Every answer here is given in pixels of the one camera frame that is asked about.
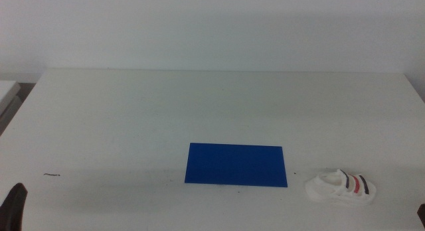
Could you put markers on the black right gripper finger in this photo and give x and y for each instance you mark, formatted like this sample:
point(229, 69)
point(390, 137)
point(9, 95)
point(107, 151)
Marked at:
point(422, 216)

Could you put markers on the grey side table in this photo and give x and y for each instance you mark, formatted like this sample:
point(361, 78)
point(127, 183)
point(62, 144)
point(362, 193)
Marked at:
point(6, 98)

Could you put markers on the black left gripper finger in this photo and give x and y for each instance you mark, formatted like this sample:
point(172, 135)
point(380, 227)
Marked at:
point(13, 207)

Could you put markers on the blue rectangular mat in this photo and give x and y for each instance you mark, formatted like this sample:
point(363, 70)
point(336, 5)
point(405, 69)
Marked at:
point(235, 164)

